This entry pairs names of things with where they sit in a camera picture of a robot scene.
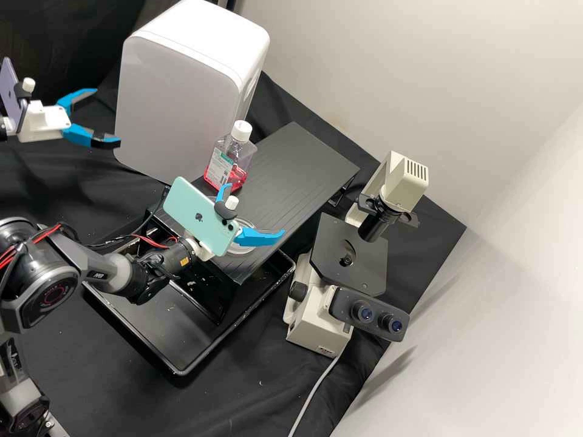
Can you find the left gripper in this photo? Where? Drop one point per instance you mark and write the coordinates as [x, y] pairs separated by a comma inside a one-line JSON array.
[[43, 123]]

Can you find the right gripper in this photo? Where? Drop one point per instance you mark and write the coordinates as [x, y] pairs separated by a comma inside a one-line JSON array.
[[203, 253]]

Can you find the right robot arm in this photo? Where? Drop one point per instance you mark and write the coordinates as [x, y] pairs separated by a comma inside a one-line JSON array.
[[50, 273]]

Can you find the petri dish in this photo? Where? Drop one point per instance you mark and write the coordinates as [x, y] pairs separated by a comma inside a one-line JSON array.
[[243, 248]]

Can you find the red liquid bottle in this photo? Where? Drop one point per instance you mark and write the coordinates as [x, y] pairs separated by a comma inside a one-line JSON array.
[[227, 164]]

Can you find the black platform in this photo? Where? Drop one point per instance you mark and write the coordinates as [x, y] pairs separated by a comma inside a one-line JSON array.
[[291, 177]]

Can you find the white box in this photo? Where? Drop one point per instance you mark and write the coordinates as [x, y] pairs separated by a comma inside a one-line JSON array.
[[182, 91]]

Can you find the cream microscope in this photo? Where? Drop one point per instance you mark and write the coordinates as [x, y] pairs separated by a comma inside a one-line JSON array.
[[319, 318]]

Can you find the black tray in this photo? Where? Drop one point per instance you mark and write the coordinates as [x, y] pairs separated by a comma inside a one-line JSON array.
[[182, 332]]

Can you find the right wrist camera phone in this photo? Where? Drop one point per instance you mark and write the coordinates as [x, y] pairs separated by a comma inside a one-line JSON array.
[[196, 214]]

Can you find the wrist camera phone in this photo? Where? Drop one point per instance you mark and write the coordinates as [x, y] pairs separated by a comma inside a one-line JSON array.
[[196, 214], [11, 98]]

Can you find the left wrist camera phone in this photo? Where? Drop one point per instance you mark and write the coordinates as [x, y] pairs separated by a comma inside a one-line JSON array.
[[11, 98]]

